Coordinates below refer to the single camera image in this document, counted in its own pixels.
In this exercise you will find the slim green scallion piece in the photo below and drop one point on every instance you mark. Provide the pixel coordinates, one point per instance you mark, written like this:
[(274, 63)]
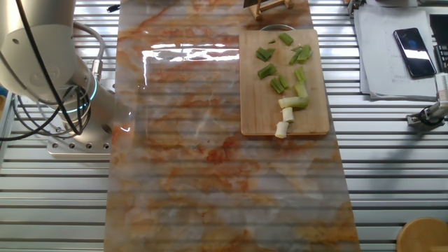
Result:
[(294, 58)]

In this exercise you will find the thin green scallion sliver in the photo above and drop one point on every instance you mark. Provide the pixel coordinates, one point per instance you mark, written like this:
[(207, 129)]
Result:
[(295, 48)]

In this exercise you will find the short white scallion piece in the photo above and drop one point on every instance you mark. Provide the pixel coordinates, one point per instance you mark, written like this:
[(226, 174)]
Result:
[(293, 102), (288, 115), (281, 129)]

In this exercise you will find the metal clamp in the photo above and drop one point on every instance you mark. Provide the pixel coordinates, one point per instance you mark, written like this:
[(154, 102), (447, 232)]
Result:
[(428, 115)]

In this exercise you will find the white paper stack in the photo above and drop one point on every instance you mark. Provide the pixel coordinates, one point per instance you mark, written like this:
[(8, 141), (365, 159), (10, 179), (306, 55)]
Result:
[(378, 52)]

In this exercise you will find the wooden cutting board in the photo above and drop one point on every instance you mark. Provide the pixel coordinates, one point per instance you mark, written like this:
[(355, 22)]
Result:
[(259, 112)]

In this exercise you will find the round wooden disc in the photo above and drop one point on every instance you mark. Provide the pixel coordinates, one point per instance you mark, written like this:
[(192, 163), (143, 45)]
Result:
[(423, 236)]

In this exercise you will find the short pale green scallion piece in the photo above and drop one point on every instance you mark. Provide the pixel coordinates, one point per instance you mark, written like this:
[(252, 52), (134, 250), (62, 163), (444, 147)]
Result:
[(300, 89)]

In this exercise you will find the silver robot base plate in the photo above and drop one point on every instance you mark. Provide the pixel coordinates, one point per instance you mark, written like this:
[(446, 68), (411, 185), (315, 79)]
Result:
[(87, 150)]

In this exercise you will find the ribbed grey camera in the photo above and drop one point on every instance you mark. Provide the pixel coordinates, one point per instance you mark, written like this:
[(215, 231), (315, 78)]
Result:
[(354, 5)]

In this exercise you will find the black keyboard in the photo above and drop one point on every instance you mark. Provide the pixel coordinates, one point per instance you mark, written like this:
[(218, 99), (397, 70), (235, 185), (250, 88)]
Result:
[(441, 28)]

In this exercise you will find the black smartphone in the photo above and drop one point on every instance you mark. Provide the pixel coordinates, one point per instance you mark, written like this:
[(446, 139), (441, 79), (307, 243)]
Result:
[(414, 52)]

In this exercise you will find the wooden knife rack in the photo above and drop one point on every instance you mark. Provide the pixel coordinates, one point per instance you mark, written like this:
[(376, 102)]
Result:
[(257, 13)]

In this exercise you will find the orange marble pattern mat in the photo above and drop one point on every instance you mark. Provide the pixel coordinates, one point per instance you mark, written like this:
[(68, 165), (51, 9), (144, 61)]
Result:
[(210, 175)]

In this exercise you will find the tiny green scallion piece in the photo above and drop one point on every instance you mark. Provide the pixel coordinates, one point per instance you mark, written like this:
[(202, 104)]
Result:
[(272, 41)]

